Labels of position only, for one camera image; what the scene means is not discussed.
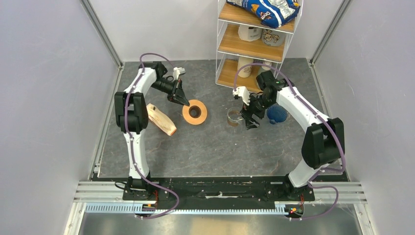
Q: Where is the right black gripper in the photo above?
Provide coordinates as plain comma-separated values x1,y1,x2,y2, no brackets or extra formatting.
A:
239,92,275,130

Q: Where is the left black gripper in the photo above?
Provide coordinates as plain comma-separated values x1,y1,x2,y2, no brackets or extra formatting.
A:
150,78,189,107

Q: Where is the glass carafe with brown band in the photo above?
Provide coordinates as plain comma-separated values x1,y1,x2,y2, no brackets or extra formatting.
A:
226,107,243,135

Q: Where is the blue cone coffee filter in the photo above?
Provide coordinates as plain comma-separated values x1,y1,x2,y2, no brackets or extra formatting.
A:
266,104,288,124

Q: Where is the wooden dripper ring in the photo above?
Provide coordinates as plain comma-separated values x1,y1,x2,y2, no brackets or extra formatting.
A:
182,99,208,126

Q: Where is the white wire shelf rack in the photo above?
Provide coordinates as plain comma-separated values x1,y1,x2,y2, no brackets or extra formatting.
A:
215,0,302,88

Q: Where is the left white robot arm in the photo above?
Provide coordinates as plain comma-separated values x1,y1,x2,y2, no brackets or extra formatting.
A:
114,62,189,200

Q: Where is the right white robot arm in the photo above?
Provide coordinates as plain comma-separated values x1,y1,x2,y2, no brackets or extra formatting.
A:
232,71,345,200

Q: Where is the cream pump bottle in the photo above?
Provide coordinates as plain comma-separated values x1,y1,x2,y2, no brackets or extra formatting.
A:
237,56,254,78

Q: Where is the green pump bottle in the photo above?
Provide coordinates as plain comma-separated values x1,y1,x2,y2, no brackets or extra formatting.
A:
258,61,272,74

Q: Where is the grey cartoon printed container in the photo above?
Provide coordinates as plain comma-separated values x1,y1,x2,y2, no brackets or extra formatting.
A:
261,29,286,47

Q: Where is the white printed container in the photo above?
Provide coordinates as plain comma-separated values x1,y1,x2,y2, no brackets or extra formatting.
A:
238,24,262,42

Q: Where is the blue chips bag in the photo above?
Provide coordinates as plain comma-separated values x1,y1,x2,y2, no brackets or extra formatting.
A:
226,0,301,28

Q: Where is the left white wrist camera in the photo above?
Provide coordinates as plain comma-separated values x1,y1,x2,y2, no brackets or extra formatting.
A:
172,67,186,80

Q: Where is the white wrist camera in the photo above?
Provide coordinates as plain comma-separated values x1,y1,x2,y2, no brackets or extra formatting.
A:
232,86,250,105
172,67,186,80

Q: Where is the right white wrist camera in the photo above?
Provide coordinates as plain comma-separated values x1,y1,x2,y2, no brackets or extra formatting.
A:
232,86,250,105

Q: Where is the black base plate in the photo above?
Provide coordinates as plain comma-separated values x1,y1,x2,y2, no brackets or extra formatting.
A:
122,176,315,210

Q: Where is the aluminium rail frame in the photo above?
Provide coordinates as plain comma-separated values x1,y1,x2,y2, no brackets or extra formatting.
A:
64,182,378,235

